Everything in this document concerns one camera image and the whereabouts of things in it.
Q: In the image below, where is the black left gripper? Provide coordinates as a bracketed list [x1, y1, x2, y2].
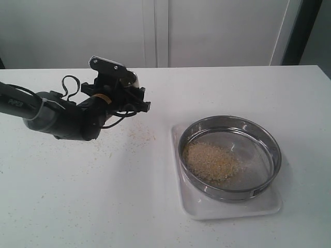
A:
[81, 56, 151, 113]

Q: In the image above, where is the stainless steel cup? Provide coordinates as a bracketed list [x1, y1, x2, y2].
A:
[119, 70, 140, 88]

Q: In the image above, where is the pile of tan grain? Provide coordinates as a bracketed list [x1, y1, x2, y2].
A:
[183, 142, 241, 183]

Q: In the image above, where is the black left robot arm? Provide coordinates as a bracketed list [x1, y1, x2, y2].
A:
[1, 56, 151, 141]

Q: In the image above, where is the round steel mesh sieve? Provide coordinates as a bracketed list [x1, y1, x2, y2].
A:
[177, 115, 282, 202]

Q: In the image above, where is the white zip tie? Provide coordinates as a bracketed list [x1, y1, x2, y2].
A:
[26, 98, 48, 121]

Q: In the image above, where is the white cabinet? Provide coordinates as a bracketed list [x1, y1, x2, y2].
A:
[1, 1, 302, 69]

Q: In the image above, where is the white square plastic tray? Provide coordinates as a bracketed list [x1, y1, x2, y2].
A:
[171, 123, 283, 221]

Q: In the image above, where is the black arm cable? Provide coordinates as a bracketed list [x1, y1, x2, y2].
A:
[0, 75, 139, 129]

